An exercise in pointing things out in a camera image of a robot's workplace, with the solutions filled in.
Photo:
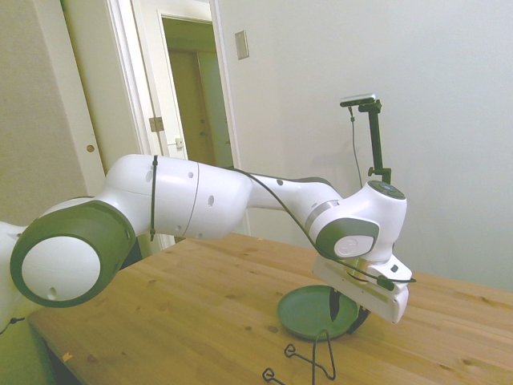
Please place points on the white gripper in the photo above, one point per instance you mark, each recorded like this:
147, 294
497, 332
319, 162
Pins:
397, 309

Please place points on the blue-grey round plate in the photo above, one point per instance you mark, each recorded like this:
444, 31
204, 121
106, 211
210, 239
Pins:
304, 313

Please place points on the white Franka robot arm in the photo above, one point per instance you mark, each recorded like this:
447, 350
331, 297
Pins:
180, 196

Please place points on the metal door latch plate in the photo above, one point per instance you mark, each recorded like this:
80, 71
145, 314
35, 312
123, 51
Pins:
179, 143

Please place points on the tan wooden hallway door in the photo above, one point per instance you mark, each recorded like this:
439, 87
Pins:
192, 120

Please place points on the white open door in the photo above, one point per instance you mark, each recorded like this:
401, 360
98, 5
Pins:
175, 116

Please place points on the metal door hinge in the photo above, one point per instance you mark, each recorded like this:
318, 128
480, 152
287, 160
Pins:
156, 124

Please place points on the beige sliding closet door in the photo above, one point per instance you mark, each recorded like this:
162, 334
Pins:
64, 60

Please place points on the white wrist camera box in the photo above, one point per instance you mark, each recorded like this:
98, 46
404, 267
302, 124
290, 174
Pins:
376, 296

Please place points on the black jointed camera stand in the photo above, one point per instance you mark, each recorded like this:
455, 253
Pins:
374, 136

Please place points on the silver camera on stand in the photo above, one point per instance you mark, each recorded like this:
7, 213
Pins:
358, 100

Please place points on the white door frame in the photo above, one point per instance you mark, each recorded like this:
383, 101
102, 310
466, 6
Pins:
230, 120

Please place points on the beige wall switch plate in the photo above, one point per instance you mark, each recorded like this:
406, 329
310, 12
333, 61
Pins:
241, 45

